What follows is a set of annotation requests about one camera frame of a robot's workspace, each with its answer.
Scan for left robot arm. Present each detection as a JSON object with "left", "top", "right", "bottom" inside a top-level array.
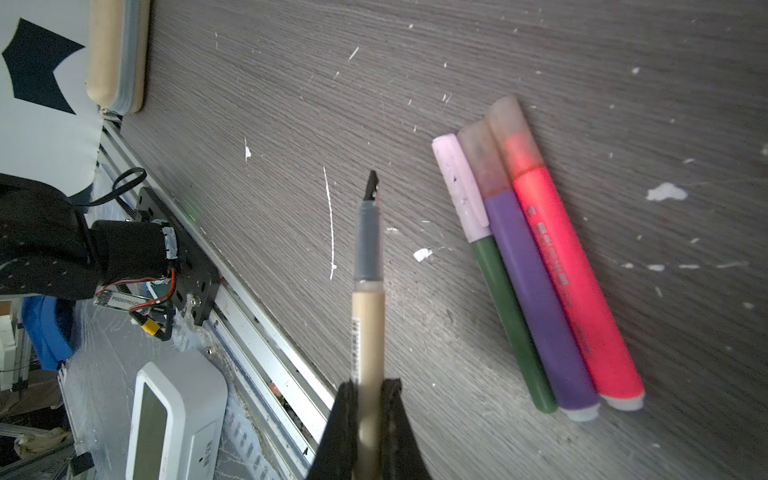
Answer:
[{"left": 1, "top": 174, "right": 179, "bottom": 300}]

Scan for pink highlighter marker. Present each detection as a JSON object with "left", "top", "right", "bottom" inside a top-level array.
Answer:
[{"left": 486, "top": 96, "right": 645, "bottom": 411}]

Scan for green pen pink cap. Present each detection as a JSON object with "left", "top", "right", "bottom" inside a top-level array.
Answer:
[{"left": 432, "top": 134, "right": 558, "bottom": 414}]

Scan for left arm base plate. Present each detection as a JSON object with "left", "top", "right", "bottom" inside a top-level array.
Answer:
[{"left": 137, "top": 187, "right": 221, "bottom": 326}]

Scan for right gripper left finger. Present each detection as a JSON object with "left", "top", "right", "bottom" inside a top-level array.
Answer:
[{"left": 305, "top": 380, "right": 358, "bottom": 480}]

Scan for purple highlighter marker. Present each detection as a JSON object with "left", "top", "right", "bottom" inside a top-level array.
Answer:
[{"left": 458, "top": 120, "right": 600, "bottom": 422}]

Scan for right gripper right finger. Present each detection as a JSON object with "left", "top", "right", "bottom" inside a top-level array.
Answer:
[{"left": 380, "top": 379, "right": 432, "bottom": 480}]

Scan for white tablet device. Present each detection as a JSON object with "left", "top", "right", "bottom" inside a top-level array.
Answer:
[{"left": 125, "top": 350, "right": 228, "bottom": 479}]

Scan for cream pen purple cap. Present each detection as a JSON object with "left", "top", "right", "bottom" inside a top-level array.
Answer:
[{"left": 352, "top": 170, "right": 385, "bottom": 479}]

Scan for beige sponge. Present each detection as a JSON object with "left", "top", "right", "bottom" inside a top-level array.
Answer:
[{"left": 86, "top": 0, "right": 151, "bottom": 116}]

